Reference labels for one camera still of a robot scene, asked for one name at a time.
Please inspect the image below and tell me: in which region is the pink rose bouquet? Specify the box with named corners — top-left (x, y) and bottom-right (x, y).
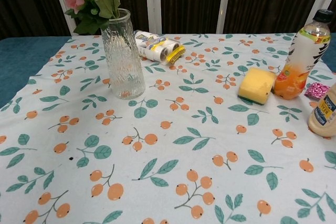
top-left (24, 0), bottom-right (127, 35)

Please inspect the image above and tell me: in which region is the orange juice plastic bottle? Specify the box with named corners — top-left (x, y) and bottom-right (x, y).
top-left (273, 9), bottom-right (334, 101)

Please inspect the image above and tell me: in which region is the pink patterned small packet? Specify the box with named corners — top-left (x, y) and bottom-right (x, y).
top-left (304, 82), bottom-right (329, 99)

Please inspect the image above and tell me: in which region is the leaf and fruit print tablecloth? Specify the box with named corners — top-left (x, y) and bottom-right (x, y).
top-left (0, 33), bottom-right (336, 224)

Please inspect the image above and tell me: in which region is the beige mayonnaise jar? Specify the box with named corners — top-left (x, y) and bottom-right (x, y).
top-left (307, 82), bottom-right (336, 138)

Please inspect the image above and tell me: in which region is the clear glass jar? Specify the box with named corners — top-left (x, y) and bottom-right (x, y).
top-left (100, 8), bottom-right (146, 101)

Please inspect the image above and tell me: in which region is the yellow sponge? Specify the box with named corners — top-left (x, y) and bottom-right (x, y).
top-left (238, 67), bottom-right (276, 103)

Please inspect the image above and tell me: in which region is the white rolls pack yellow wrapper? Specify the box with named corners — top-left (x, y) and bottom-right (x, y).
top-left (134, 30), bottom-right (186, 65)

